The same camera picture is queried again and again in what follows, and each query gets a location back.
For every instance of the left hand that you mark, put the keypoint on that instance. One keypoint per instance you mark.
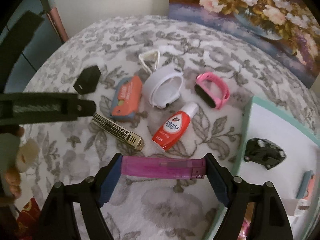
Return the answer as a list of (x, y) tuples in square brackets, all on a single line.
[(12, 176)]

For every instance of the pink wooden frame edge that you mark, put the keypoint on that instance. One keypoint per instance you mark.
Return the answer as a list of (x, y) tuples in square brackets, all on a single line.
[(57, 24)]

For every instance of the grey floral tablecloth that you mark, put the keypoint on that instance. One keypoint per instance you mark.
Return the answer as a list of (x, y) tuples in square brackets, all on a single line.
[(71, 151)]

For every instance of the floral canvas painting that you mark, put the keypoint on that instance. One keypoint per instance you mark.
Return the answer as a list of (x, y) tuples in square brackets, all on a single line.
[(284, 29)]

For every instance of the purple translucent lighter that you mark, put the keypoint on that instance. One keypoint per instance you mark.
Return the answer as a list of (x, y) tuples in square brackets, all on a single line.
[(163, 168)]

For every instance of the black charger cube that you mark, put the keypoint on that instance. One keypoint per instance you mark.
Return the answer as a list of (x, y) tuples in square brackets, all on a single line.
[(88, 80)]

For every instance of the white triangular clip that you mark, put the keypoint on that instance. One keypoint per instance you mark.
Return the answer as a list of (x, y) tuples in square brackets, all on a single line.
[(149, 60)]

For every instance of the black toy car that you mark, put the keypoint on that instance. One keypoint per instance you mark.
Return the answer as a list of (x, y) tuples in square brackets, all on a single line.
[(264, 152)]

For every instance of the beige tape roll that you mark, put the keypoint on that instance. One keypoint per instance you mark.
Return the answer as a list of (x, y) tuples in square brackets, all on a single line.
[(26, 155)]

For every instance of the white round strap device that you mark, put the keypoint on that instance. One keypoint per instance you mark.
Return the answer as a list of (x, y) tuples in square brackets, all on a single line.
[(162, 88)]

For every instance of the pink smart band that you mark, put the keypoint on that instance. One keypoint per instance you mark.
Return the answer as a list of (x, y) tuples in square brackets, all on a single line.
[(212, 90)]

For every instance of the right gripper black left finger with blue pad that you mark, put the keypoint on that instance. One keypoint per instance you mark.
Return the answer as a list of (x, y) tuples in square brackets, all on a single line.
[(57, 218)]

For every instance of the teal white box tray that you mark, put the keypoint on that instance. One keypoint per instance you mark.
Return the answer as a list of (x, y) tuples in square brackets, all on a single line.
[(262, 119)]

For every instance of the gold black patterned lighter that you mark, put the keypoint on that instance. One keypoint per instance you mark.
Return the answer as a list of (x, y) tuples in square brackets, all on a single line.
[(119, 132)]

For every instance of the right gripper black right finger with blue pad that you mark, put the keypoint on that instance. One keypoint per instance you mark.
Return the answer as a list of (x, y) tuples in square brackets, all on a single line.
[(269, 220)]

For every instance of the orange blue case in box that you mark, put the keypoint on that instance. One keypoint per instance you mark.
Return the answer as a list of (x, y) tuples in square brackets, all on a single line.
[(306, 186)]

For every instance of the orange blue case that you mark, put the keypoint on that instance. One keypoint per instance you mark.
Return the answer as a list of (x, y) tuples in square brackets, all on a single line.
[(125, 103), (306, 186)]

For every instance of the red white glue bottle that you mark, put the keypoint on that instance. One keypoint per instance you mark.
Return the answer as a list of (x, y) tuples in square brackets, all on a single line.
[(175, 126)]

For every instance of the white plug adapter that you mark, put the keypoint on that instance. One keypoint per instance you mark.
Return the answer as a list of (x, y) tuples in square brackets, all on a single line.
[(295, 207)]

